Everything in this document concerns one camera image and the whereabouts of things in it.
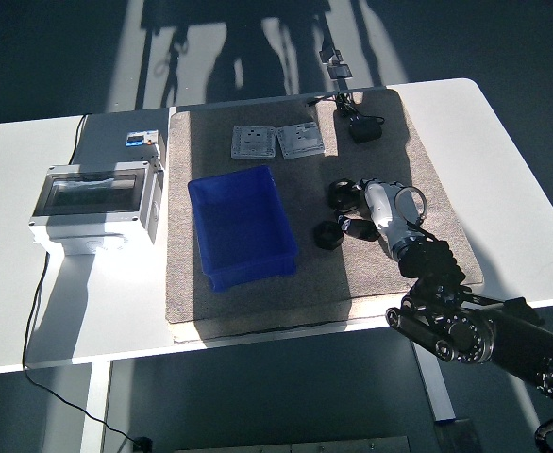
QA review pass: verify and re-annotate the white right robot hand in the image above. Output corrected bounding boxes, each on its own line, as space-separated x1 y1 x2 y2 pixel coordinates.
335 176 424 251

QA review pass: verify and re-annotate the black hexagonal nut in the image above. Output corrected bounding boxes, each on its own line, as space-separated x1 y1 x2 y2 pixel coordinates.
312 220 344 251
327 177 360 212

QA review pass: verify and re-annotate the blue plastic box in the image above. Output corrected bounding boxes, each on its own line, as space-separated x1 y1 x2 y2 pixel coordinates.
187 164 300 293

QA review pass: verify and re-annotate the grey electrical distribution box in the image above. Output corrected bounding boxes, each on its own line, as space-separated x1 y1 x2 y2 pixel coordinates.
28 159 165 256

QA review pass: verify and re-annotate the black power adapter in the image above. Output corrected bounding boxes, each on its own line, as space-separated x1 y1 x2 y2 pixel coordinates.
349 116 385 144

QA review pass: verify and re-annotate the grey socket plate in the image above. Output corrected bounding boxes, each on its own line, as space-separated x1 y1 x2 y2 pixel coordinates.
229 125 277 160
276 121 327 160

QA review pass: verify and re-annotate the grey-brown mat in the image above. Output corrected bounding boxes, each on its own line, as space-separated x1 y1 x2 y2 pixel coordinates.
164 87 484 344

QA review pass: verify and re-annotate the white table leg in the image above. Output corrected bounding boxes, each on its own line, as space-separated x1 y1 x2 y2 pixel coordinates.
78 362 113 453
408 329 458 422

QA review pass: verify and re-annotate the grey table foot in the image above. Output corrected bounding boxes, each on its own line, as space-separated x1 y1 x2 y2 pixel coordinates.
432 417 480 453

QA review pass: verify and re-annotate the circuit breaker with blue label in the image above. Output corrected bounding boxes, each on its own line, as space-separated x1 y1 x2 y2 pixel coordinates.
124 129 164 166

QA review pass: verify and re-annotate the grey metal plate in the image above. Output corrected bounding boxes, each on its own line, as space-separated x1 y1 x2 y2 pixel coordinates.
172 434 412 453

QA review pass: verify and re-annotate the black adapter cord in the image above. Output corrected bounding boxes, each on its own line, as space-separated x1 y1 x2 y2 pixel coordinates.
307 92 362 123

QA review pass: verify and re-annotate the black floor bracket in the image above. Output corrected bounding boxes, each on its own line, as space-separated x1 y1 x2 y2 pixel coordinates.
321 40 343 63

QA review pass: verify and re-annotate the thin black power cable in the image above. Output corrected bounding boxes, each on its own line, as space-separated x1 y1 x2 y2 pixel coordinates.
21 112 139 443

